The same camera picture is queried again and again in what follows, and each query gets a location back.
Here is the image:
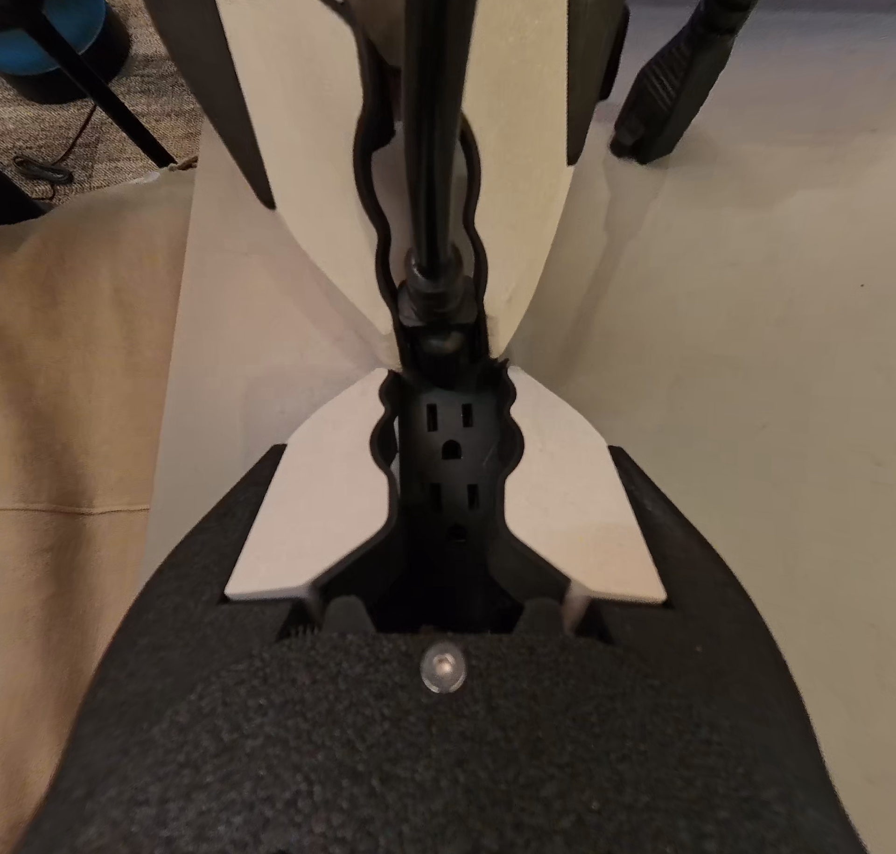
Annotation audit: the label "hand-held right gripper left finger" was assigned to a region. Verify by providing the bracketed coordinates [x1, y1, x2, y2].
[223, 370, 407, 624]

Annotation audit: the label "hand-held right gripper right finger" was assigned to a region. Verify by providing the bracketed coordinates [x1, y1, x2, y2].
[496, 366, 668, 632]

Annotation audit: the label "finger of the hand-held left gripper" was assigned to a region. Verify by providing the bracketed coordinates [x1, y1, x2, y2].
[461, 0, 571, 342]
[209, 0, 406, 340]

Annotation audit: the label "thick black power cable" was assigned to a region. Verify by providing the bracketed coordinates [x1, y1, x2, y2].
[400, 0, 469, 274]

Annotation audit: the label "black power strip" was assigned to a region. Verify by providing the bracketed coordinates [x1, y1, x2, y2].
[388, 287, 522, 634]

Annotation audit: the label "white desk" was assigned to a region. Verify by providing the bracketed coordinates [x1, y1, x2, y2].
[143, 0, 896, 854]

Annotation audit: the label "black power plug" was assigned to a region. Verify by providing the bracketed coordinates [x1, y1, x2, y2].
[609, 0, 771, 167]

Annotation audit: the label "blue round stool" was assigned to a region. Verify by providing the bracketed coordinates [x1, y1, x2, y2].
[0, 0, 132, 104]

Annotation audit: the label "beige pants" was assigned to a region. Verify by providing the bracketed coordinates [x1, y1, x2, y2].
[0, 182, 196, 849]

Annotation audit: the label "thin black floor cable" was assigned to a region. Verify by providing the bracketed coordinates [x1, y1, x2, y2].
[13, 98, 99, 184]

